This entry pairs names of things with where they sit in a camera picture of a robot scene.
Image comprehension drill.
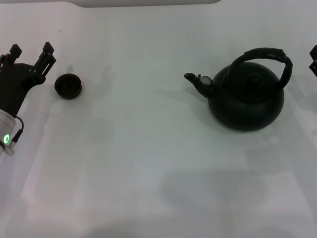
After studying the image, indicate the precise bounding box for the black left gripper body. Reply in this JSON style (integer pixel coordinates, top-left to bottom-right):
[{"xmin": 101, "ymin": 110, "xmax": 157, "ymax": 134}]
[{"xmin": 0, "ymin": 62, "xmax": 47, "ymax": 118}]

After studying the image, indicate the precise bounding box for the small black teacup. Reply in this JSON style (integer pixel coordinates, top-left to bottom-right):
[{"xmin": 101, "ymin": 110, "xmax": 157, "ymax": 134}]
[{"xmin": 54, "ymin": 73, "xmax": 84, "ymax": 100}]

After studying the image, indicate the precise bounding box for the black round teapot with handle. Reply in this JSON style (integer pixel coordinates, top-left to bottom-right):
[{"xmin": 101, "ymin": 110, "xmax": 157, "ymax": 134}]
[{"xmin": 184, "ymin": 48, "xmax": 293, "ymax": 132}]

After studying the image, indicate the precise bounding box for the thin left wrist cable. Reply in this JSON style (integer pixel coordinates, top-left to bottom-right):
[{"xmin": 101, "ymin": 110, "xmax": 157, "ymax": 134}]
[{"xmin": 9, "ymin": 118, "xmax": 25, "ymax": 147}]

